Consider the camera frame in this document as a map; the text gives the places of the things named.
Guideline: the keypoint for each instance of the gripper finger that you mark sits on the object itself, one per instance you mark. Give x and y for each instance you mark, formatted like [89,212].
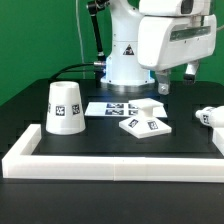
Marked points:
[163,78]
[191,72]

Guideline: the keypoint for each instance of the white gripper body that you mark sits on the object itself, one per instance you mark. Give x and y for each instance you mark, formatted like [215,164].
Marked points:
[165,42]

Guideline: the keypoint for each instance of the white lamp base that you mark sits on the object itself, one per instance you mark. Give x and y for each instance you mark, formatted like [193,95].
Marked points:
[144,123]

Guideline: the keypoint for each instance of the white lamp bulb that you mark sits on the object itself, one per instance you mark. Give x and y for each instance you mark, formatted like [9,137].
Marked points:
[211,116]

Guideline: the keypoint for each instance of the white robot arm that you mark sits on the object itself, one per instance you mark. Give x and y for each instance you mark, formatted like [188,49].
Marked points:
[123,71]

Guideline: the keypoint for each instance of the white lamp shade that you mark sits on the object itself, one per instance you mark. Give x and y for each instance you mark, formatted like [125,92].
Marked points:
[65,114]

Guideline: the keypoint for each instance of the white marker sheet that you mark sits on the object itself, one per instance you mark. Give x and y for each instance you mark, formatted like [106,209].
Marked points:
[112,109]

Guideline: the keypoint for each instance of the white frame wall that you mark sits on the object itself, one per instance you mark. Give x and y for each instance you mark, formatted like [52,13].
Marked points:
[21,162]

